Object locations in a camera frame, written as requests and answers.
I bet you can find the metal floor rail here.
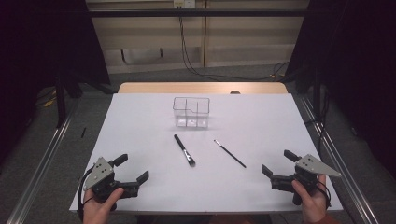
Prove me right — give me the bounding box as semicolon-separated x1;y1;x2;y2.
6;96;80;224
298;94;379;224

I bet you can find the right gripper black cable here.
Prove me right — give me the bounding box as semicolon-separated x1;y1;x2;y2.
317;180;332;209

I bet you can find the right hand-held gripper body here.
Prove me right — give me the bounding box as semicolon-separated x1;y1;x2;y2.
270;153;343;206

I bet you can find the thick black makeup brush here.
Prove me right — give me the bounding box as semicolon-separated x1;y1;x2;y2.
173;133;196;167

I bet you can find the white wall socket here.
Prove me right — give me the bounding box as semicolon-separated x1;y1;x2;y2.
173;0;196;9

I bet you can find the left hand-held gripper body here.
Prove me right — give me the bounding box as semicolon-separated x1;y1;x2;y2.
82;156;140;212

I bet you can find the person's left hand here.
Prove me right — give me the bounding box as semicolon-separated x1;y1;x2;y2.
82;187;125;224

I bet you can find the person's right hand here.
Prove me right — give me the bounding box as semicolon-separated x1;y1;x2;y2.
291;175;328;224

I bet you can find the black horizontal bar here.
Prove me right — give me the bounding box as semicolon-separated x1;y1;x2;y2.
88;8;309;18

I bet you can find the wooden table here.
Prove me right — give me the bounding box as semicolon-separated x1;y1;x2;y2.
117;81;289;95

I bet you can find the black wall cable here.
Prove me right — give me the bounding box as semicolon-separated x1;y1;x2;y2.
177;4;290;82

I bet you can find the white table board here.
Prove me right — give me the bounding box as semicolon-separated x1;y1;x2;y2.
68;92;344;215

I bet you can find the black metal stand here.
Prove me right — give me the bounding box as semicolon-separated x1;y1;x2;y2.
55;74;67;129
312;66;322;120

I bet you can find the clear plastic organizer box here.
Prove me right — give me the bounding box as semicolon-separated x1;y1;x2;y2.
172;96;211;129

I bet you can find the black curtain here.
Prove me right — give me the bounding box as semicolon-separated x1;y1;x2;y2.
0;0;110;162
284;0;396;180

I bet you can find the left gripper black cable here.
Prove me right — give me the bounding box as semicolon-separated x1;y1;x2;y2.
77;166;94;222

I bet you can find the thin black makeup brush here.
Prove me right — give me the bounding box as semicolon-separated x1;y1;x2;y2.
213;139;248;169

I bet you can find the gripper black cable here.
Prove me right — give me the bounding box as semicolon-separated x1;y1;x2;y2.
77;166;94;222
317;180;332;209

